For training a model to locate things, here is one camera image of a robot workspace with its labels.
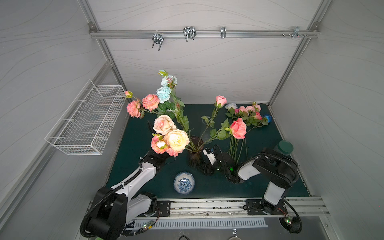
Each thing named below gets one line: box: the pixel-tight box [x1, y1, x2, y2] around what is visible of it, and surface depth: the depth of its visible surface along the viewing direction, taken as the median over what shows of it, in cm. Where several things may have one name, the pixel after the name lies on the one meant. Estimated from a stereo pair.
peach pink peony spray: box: [124, 90, 160, 120], surface depth 62 cm
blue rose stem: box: [263, 114, 273, 124], surface depth 110 cm
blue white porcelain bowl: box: [173, 171, 195, 195], surface depth 82 cm
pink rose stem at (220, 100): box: [197, 95, 227, 150], surface depth 70 cm
